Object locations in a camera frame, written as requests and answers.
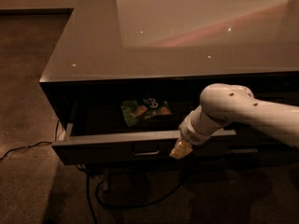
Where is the green snack bag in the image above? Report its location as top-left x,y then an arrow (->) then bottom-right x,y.
121,97 -> 172,127

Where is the thin black floor cable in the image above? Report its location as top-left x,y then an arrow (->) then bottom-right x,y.
0,140 -> 54,161

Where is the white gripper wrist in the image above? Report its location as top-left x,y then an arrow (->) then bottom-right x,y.
170,105 -> 230,159

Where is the drawer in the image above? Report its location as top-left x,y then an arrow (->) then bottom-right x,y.
254,91 -> 299,106
223,148 -> 299,169
51,98 -> 238,166

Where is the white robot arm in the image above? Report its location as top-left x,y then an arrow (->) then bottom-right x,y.
170,83 -> 299,160

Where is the dark cabinet with glossy top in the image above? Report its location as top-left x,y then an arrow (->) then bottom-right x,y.
40,0 -> 299,170

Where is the thick black floor cable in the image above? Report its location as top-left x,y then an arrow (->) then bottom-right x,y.
85,168 -> 191,224

